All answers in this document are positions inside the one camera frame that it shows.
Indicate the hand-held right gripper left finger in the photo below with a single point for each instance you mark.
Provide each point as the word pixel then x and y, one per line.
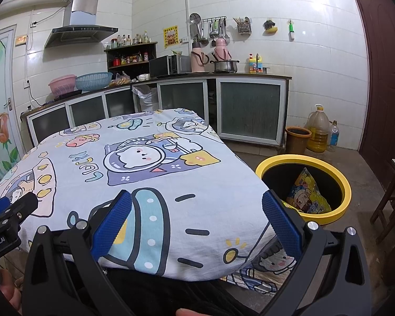
pixel 113 220

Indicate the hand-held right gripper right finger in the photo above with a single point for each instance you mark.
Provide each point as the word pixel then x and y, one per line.
pixel 281 222

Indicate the yellow cartoon snack bag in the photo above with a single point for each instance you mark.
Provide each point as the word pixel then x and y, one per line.
pixel 307 194

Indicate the yellow rimmed black bin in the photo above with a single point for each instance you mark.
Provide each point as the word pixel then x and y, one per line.
pixel 302 159

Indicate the person's left hand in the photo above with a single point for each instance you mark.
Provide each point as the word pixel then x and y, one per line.
pixel 11 289

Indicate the person's right hand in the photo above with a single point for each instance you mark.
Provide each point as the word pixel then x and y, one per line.
pixel 194 312

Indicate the cartoon printed tablecloth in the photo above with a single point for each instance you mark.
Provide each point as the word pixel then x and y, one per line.
pixel 85 158

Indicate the brown plastic bucket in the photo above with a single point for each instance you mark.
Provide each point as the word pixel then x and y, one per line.
pixel 296 143

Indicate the large cooking oil jug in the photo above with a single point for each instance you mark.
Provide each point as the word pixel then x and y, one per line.
pixel 318 131

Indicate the clear bottle blue label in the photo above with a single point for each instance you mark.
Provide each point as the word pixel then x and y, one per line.
pixel 333 136

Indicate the flower printed glass door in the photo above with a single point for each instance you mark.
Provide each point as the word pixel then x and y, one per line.
pixel 0 105

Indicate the wooden stool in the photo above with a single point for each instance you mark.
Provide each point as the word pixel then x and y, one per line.
pixel 391 197

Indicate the kitchen counter cabinet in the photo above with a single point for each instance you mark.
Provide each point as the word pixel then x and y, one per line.
pixel 250 108

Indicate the black induction cooker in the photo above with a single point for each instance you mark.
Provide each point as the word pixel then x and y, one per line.
pixel 67 94

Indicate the white woven sack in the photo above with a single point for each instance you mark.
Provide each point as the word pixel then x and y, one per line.
pixel 148 100

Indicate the pink plastic basin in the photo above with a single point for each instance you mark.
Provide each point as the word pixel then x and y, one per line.
pixel 62 85

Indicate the blue plastic basket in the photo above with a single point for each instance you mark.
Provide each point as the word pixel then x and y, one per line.
pixel 93 81

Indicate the clear bag of food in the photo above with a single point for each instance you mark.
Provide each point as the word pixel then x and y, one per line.
pixel 122 79

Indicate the white bowls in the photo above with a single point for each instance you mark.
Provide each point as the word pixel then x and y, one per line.
pixel 143 77

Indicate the dark wooden spice shelf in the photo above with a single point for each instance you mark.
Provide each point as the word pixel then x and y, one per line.
pixel 131 69

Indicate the yellow detergent bottle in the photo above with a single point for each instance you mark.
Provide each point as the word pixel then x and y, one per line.
pixel 255 65

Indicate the row of condiment jars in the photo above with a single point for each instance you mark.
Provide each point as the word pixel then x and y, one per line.
pixel 130 59

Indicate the black microwave oven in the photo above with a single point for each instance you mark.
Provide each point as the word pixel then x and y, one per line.
pixel 168 65

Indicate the steel cooking pot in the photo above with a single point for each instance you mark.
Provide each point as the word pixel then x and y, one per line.
pixel 224 66

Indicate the row of glass bottles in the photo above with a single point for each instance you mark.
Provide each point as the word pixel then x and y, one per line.
pixel 130 40

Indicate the light pink thermos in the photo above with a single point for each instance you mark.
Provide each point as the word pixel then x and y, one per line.
pixel 196 59

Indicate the dark red door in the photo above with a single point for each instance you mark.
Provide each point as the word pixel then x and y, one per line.
pixel 385 72

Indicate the dark pink thermos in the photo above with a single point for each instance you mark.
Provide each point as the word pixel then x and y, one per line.
pixel 221 48

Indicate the steel range hood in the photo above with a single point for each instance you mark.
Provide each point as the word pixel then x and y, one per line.
pixel 82 33

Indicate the green white brush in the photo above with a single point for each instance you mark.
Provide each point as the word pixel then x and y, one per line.
pixel 292 31

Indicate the row of hanging utensils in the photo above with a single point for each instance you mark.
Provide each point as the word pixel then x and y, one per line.
pixel 214 29

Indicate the orange wall box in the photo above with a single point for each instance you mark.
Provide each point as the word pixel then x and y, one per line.
pixel 21 40

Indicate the yellow wall poster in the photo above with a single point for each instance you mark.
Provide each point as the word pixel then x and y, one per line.
pixel 171 36

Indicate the silver exhaust duct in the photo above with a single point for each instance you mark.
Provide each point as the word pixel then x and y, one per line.
pixel 23 3

